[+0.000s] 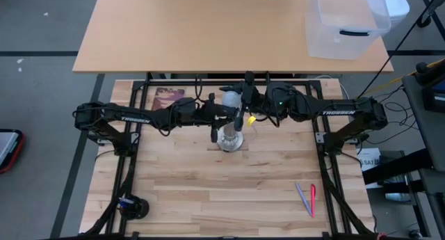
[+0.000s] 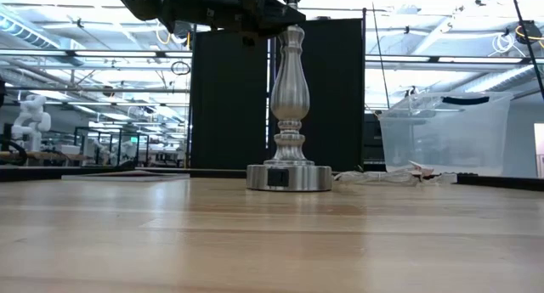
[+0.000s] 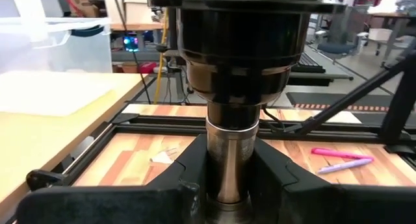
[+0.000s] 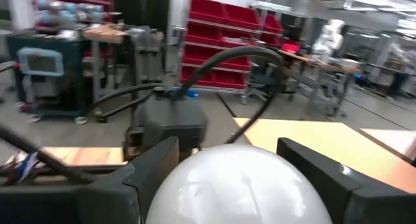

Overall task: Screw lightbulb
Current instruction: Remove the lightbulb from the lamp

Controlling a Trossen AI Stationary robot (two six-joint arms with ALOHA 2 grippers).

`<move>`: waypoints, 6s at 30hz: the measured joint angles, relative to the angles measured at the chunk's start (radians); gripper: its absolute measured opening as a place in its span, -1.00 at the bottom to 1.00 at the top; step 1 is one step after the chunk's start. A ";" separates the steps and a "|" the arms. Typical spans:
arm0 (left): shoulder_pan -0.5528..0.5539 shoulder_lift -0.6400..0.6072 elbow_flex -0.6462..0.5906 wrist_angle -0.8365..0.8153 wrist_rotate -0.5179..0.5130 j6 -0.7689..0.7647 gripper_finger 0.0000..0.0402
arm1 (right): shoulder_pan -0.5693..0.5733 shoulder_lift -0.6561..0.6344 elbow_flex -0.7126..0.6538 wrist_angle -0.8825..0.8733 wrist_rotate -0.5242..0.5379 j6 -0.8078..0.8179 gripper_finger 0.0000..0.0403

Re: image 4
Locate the wooden-top workbench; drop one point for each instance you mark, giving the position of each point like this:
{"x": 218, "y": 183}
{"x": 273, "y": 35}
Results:
{"x": 325, "y": 66}

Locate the shelf of red bins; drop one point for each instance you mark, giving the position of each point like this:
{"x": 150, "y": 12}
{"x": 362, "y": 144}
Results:
{"x": 211, "y": 32}

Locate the dark green equipment cart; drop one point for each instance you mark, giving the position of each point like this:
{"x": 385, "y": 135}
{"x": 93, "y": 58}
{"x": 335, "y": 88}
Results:
{"x": 73, "y": 65}

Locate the person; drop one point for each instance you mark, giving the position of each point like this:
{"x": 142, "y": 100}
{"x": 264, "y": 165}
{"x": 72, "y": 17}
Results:
{"x": 401, "y": 81}

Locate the grey metal equipment stand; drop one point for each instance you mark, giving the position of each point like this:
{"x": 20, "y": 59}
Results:
{"x": 146, "y": 55}

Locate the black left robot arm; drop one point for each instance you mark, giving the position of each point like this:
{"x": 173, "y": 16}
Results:
{"x": 172, "y": 120}

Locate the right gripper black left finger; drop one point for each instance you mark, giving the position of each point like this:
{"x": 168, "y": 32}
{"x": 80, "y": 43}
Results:
{"x": 139, "y": 191}

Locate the white lightbulb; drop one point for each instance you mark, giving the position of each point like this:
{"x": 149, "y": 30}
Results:
{"x": 237, "y": 188}

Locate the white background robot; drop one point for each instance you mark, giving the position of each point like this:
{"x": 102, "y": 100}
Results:
{"x": 328, "y": 39}

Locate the beige wooden desk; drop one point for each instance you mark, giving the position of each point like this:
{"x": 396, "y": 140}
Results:
{"x": 325, "y": 146}

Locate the blue-framed screen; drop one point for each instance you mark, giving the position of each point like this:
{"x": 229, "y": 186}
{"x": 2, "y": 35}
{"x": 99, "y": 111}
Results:
{"x": 40, "y": 62}

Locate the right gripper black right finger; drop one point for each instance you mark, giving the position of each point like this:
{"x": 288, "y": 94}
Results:
{"x": 341, "y": 198}

